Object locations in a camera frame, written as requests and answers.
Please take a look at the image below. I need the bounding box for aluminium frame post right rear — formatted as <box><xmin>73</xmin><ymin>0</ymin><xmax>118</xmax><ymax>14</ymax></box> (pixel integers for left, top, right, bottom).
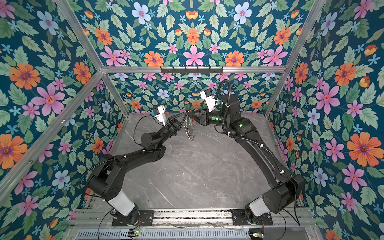
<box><xmin>264</xmin><ymin>0</ymin><xmax>327</xmax><ymax>119</ymax></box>

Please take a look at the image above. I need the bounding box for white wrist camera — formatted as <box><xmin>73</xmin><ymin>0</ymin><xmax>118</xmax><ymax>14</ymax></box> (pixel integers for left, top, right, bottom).
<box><xmin>200</xmin><ymin>89</ymin><xmax>219</xmax><ymax>112</ymax></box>
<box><xmin>153</xmin><ymin>105</ymin><xmax>167</xmax><ymax>126</ymax></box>

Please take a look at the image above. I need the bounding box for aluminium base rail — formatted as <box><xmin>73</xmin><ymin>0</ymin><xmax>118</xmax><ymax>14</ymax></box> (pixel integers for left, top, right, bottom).
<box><xmin>69</xmin><ymin>208</ymin><xmax>318</xmax><ymax>230</ymax></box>

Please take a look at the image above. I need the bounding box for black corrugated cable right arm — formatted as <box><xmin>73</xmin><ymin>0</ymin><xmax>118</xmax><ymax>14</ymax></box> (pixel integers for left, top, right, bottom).
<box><xmin>214</xmin><ymin>79</ymin><xmax>275</xmax><ymax>157</ymax></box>

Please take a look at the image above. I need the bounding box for aluminium frame horizontal rear bar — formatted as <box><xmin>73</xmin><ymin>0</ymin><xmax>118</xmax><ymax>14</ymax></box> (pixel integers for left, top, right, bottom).
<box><xmin>102</xmin><ymin>66</ymin><xmax>287</xmax><ymax>74</ymax></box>

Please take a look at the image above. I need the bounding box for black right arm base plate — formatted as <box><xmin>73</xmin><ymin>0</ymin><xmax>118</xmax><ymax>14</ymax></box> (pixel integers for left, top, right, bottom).
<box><xmin>230</xmin><ymin>209</ymin><xmax>273</xmax><ymax>226</ymax></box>

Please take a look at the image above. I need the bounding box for white vented cable duct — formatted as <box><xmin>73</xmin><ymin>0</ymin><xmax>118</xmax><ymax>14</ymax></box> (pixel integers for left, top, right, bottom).
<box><xmin>76</xmin><ymin>229</ymin><xmax>251</xmax><ymax>240</ymax></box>

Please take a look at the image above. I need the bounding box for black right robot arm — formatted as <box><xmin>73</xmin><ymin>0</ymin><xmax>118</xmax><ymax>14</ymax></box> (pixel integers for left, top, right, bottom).
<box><xmin>192</xmin><ymin>91</ymin><xmax>305</xmax><ymax>225</ymax></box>

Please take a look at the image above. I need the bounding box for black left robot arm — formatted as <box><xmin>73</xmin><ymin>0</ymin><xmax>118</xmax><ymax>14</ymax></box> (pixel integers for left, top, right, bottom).
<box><xmin>87</xmin><ymin>112</ymin><xmax>188</xmax><ymax>222</ymax></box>

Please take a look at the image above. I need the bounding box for aluminium frame post left rear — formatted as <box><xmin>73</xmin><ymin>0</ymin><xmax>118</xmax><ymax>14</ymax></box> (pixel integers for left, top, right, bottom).
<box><xmin>56</xmin><ymin>1</ymin><xmax>129</xmax><ymax>118</ymax></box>

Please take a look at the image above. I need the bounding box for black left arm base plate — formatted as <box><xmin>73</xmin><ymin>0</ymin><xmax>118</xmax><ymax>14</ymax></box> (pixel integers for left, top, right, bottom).
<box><xmin>112</xmin><ymin>210</ymin><xmax>155</xmax><ymax>227</ymax></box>

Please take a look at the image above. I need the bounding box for black hook rail on frame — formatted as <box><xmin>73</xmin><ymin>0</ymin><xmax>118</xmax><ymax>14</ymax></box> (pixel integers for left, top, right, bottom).
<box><xmin>160</xmin><ymin>67</ymin><xmax>224</xmax><ymax>74</ymax></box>

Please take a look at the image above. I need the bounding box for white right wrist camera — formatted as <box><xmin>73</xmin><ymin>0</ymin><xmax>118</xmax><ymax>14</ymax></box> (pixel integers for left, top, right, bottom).
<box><xmin>200</xmin><ymin>89</ymin><xmax>219</xmax><ymax>112</ymax></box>

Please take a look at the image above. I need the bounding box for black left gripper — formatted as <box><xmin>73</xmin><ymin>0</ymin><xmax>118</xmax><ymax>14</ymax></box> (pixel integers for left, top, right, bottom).
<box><xmin>154</xmin><ymin>112</ymin><xmax>185</xmax><ymax>147</ymax></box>

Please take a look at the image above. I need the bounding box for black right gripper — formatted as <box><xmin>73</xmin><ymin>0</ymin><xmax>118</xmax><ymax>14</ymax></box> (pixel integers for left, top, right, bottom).
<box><xmin>189</xmin><ymin>107</ymin><xmax>231</xmax><ymax>128</ymax></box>

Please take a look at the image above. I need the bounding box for aluminium frame post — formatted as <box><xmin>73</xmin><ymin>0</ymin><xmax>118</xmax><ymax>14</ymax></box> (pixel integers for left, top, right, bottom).
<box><xmin>56</xmin><ymin>1</ymin><xmax>129</xmax><ymax>118</ymax></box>
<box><xmin>264</xmin><ymin>0</ymin><xmax>327</xmax><ymax>119</ymax></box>

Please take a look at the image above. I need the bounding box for aluminium frame bar left side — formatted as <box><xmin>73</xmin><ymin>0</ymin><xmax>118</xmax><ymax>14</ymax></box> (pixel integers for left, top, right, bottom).
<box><xmin>1</xmin><ymin>71</ymin><xmax>103</xmax><ymax>205</ymax></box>

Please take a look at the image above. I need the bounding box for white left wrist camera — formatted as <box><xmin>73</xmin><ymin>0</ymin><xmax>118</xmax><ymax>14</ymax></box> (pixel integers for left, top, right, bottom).
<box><xmin>153</xmin><ymin>105</ymin><xmax>167</xmax><ymax>126</ymax></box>

